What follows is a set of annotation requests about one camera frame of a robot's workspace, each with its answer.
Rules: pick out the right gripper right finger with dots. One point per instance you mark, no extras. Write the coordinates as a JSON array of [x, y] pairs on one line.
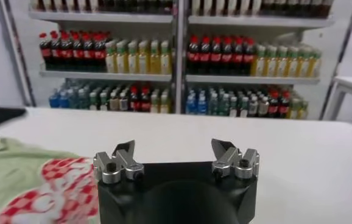
[[234, 161]]

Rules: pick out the white beverage shelf cabinet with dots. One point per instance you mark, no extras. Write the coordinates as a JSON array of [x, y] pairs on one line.
[[249, 80], [103, 76]]

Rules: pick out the small blue drink bottle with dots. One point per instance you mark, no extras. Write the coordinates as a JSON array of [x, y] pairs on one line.
[[64, 102], [54, 102], [191, 106], [202, 106]]

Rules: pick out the light green t-shirt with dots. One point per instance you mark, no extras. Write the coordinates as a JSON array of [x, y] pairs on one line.
[[11, 176]]

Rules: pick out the small green drink bottle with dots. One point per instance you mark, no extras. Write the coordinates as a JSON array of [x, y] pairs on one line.
[[212, 106], [81, 102], [72, 102], [223, 106]]

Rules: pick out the cola bottle red cap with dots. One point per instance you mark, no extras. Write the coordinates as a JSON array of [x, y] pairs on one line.
[[65, 54], [238, 58], [193, 58], [45, 54], [249, 58], [205, 58], [99, 54], [55, 54], [227, 58], [87, 54], [76, 54], [216, 58]]

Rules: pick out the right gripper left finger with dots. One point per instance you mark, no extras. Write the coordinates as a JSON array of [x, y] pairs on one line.
[[121, 164]]

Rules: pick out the small red label cola bottle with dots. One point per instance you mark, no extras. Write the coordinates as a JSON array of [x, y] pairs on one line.
[[134, 102], [145, 102], [284, 106], [273, 106]]

